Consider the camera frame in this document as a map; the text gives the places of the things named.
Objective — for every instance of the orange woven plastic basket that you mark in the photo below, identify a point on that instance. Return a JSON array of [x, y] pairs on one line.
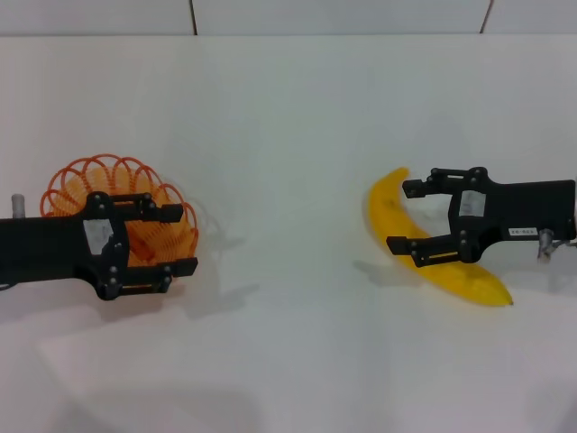
[[144, 245]]

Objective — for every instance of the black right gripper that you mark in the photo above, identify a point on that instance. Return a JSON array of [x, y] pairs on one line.
[[523, 209]]

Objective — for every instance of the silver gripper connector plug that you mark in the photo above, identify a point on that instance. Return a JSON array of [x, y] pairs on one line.
[[546, 241], [18, 205]]

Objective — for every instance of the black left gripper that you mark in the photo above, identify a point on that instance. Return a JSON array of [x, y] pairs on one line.
[[45, 248]]

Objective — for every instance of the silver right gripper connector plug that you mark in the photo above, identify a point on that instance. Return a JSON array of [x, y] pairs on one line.
[[546, 241]]

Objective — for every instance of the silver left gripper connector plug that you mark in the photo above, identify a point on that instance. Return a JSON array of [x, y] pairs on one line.
[[18, 205]]

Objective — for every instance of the yellow banana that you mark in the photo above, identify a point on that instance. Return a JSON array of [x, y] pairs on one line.
[[387, 212]]

